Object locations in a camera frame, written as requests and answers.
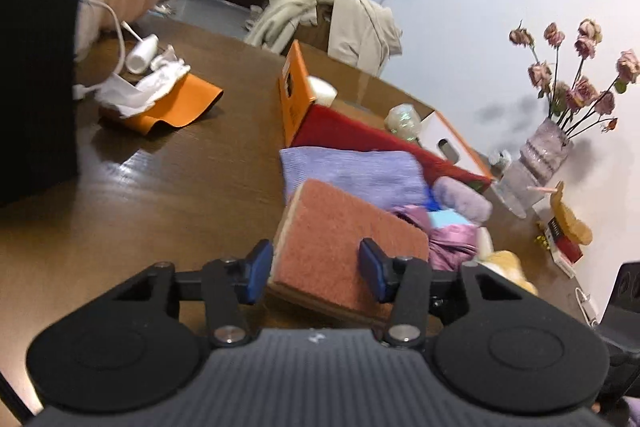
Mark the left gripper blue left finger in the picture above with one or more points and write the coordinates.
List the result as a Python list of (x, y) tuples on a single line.
[(229, 284)]

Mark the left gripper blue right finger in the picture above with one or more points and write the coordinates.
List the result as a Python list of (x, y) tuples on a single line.
[(402, 282)]

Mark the purple satin scrunchie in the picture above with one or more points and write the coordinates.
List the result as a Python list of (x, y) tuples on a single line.
[(448, 248)]

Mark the light blue fluffy plush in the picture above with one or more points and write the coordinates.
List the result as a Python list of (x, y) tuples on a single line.
[(444, 218)]

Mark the orange scrubbing sponge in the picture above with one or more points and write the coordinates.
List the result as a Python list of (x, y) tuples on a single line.
[(315, 252)]

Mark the white yellow hamster plush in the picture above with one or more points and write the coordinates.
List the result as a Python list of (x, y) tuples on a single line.
[(504, 263)]

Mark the lilac fluffy headband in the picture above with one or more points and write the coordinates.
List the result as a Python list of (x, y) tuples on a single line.
[(462, 199)]

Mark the lavender knit cloth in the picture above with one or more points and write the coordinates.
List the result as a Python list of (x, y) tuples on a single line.
[(385, 178)]

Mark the red white cigarette box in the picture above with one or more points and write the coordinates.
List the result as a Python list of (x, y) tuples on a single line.
[(563, 251)]

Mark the clear glass bowl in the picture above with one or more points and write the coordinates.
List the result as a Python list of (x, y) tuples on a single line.
[(518, 189)]

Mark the orange pouch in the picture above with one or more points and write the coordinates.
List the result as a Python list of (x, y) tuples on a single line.
[(191, 98)]

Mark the pink textured vase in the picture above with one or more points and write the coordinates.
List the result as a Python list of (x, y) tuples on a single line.
[(545, 151)]

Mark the red cardboard box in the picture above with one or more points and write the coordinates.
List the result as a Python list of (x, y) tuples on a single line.
[(355, 121)]

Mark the white crumpled cloth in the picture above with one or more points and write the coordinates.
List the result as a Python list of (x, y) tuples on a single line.
[(128, 99)]

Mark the dried pink rose bouquet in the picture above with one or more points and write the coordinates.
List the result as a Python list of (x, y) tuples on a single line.
[(577, 106)]

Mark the beige jacket on chair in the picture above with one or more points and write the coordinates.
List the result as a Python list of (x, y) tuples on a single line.
[(359, 33)]

